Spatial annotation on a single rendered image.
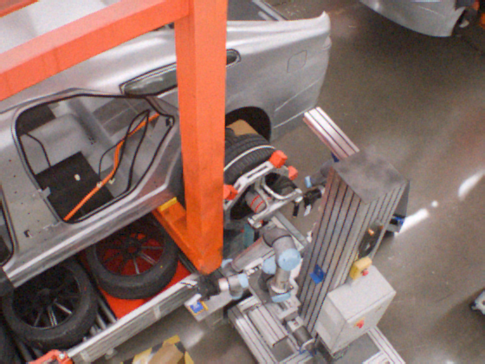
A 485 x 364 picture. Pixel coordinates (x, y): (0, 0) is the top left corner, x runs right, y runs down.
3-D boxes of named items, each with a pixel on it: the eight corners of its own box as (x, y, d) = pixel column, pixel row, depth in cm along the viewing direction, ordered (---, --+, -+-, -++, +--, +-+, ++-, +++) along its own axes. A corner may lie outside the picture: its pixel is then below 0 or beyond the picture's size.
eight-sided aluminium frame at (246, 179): (278, 198, 409) (286, 149, 365) (284, 204, 406) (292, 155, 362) (219, 235, 387) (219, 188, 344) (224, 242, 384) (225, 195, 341)
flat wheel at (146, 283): (131, 210, 434) (126, 191, 415) (196, 253, 413) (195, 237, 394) (74, 267, 400) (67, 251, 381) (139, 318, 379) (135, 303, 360)
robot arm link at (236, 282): (248, 289, 298) (248, 282, 291) (229, 294, 295) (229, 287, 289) (243, 276, 302) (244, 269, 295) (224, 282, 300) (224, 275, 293)
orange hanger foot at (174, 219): (168, 199, 411) (164, 170, 384) (210, 249, 387) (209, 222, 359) (149, 210, 404) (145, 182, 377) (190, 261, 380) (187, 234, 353)
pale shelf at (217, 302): (234, 271, 388) (234, 269, 385) (248, 289, 380) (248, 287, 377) (184, 304, 371) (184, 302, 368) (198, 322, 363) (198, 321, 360)
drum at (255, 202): (259, 194, 385) (260, 182, 374) (278, 215, 375) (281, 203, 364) (242, 204, 379) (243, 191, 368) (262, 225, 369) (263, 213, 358)
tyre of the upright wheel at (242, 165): (177, 178, 355) (204, 217, 412) (198, 203, 344) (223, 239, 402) (256, 115, 364) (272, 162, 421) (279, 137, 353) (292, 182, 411)
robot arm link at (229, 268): (275, 215, 289) (215, 264, 311) (282, 232, 283) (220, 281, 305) (289, 219, 297) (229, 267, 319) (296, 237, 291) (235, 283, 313)
